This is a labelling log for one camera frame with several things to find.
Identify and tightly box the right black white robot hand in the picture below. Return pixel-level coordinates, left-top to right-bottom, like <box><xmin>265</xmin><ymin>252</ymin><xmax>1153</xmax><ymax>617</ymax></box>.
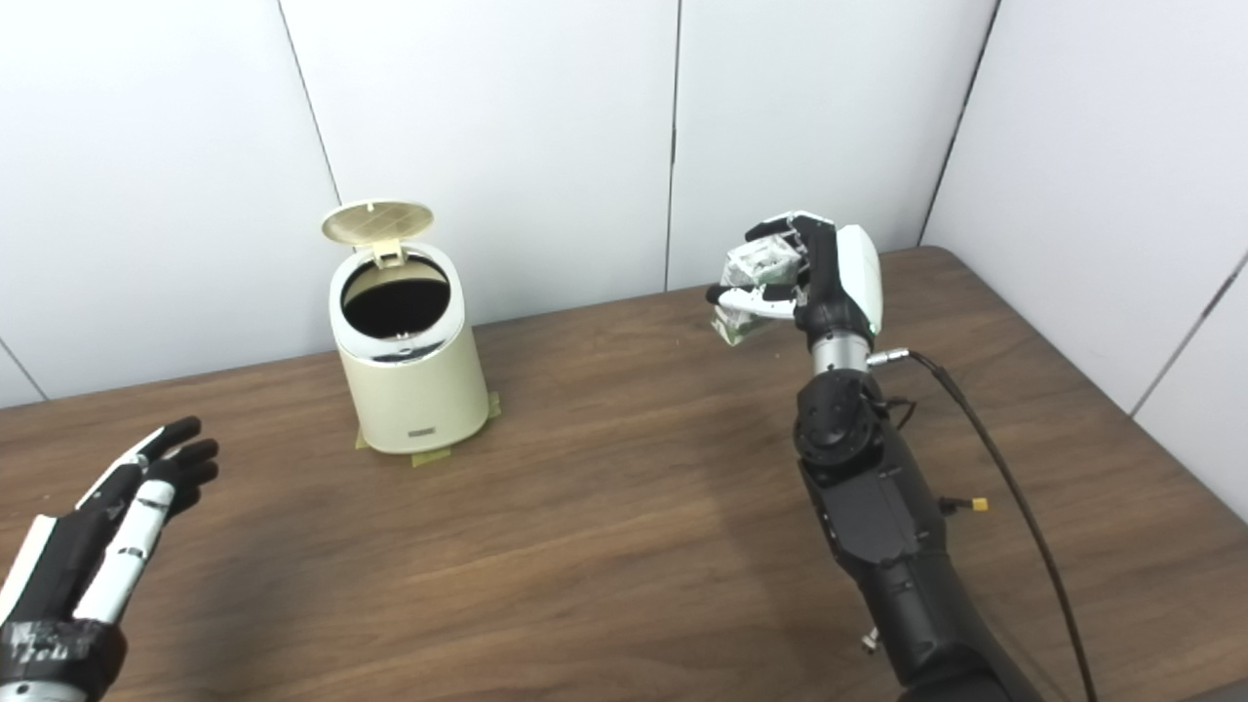
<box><xmin>706</xmin><ymin>210</ymin><xmax>884</xmax><ymax>347</ymax></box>

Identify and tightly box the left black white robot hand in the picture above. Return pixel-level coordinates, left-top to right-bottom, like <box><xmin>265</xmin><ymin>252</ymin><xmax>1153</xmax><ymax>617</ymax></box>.
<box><xmin>0</xmin><ymin>417</ymin><xmax>219</xmax><ymax>698</ymax></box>

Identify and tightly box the white green milk carton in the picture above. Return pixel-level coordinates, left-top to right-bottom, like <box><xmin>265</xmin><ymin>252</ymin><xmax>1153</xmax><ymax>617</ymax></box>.
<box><xmin>712</xmin><ymin>234</ymin><xmax>805</xmax><ymax>344</ymax></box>

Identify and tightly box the cream-colored plastic bin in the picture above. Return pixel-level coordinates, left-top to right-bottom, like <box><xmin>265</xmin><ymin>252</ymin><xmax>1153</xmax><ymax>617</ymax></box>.
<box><xmin>329</xmin><ymin>244</ymin><xmax>491</xmax><ymax>455</ymax></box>

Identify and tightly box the cream round bin lid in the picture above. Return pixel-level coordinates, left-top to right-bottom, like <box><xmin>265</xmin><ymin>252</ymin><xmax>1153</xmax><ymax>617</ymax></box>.
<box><xmin>322</xmin><ymin>200</ymin><xmax>436</xmax><ymax>266</ymax></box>

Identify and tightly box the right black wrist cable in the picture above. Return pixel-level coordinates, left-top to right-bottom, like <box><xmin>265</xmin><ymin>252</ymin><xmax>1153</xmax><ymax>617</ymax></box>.
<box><xmin>866</xmin><ymin>348</ymin><xmax>1101</xmax><ymax>702</ymax></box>

